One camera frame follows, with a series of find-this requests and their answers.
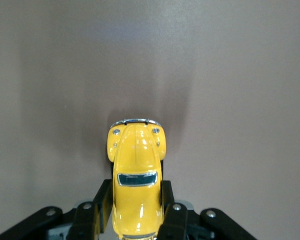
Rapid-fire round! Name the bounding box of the yellow beetle toy car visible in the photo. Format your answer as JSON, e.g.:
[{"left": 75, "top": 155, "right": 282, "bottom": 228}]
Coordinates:
[{"left": 106, "top": 117, "right": 167, "bottom": 240}]

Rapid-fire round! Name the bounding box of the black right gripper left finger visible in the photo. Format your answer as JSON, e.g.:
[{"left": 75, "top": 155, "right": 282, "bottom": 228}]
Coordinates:
[{"left": 0, "top": 178, "right": 114, "bottom": 240}]

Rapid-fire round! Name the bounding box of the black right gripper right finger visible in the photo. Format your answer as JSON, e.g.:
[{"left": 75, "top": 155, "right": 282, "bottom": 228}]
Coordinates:
[{"left": 157, "top": 179, "right": 257, "bottom": 240}]

